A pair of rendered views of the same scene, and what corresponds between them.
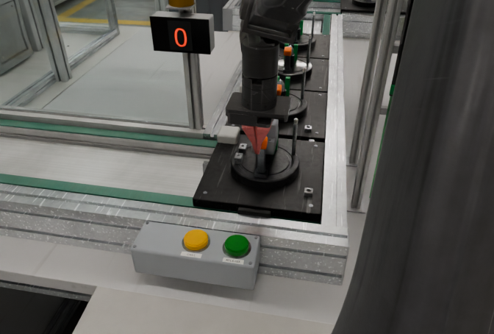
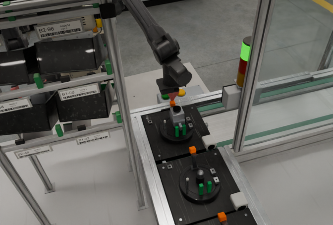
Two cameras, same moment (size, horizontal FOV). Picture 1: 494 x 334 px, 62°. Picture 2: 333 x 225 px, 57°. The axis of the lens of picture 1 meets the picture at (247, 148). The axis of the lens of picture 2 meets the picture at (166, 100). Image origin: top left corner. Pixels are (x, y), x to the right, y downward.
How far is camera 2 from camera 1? 1.52 m
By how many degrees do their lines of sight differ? 100
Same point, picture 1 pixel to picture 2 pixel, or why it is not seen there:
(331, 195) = (140, 130)
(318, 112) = (171, 191)
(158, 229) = (196, 92)
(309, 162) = (157, 141)
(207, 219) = (184, 103)
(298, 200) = (153, 118)
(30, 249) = not seen: hidden behind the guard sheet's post
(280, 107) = (161, 82)
